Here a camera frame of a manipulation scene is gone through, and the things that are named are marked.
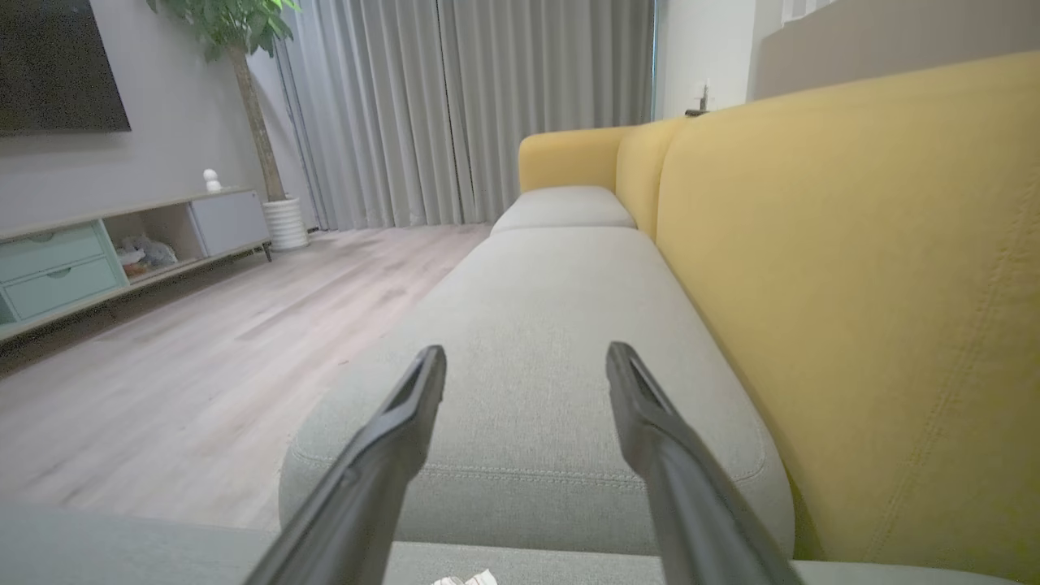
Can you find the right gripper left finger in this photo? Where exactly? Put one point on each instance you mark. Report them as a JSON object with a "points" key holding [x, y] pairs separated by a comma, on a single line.
{"points": [[366, 496]]}

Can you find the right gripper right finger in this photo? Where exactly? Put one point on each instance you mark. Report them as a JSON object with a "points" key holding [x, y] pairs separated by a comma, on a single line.
{"points": [[699, 520]]}

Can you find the red Bulls 23 jersey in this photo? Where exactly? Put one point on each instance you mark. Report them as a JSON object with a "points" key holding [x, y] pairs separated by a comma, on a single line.
{"points": [[467, 579]]}

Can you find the white ribbed plant pot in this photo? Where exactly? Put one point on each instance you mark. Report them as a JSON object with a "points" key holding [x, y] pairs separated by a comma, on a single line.
{"points": [[286, 223]]}

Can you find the wide yellow sofa back cushion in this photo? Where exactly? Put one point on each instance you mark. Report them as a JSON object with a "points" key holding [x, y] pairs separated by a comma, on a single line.
{"points": [[877, 284]]}

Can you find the white cabinet door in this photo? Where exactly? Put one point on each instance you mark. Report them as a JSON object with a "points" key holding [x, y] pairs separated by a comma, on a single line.
{"points": [[229, 221]]}

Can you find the clutter in cabinet shelf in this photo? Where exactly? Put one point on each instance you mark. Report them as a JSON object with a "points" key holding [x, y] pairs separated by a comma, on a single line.
{"points": [[146, 256]]}

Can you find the small grey sofa seat cushion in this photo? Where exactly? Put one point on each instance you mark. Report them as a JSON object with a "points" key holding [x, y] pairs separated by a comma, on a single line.
{"points": [[561, 207]]}

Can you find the long wooden TV cabinet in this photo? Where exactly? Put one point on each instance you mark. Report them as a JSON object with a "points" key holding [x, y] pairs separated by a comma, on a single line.
{"points": [[162, 215]]}

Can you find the small white figurine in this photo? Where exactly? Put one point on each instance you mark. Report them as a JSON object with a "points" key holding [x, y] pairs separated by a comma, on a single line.
{"points": [[212, 181]]}

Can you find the narrow yellow sofa back cushion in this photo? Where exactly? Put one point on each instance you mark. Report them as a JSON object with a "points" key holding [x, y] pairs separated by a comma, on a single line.
{"points": [[646, 171]]}

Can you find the deep mint cabinet drawer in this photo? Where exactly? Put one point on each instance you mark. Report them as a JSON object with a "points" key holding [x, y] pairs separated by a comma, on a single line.
{"points": [[65, 288]]}

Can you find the grey pleated curtain panel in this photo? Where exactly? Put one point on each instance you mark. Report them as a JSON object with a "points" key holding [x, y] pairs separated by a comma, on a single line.
{"points": [[366, 114], [552, 73]]}

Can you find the yellow sofa armrest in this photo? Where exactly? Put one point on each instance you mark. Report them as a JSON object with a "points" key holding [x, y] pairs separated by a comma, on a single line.
{"points": [[569, 158]]}

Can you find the shallow mint cabinet drawer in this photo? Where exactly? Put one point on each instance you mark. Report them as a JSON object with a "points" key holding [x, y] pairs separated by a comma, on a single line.
{"points": [[49, 252]]}

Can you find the green potted tree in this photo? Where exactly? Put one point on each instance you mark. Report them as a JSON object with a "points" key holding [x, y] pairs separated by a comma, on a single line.
{"points": [[236, 32]]}

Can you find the wall socket with plug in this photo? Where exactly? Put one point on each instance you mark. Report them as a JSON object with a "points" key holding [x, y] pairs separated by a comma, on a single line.
{"points": [[701, 101]]}

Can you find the black wall television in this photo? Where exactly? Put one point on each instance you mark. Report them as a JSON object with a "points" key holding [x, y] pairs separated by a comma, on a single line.
{"points": [[49, 65]]}

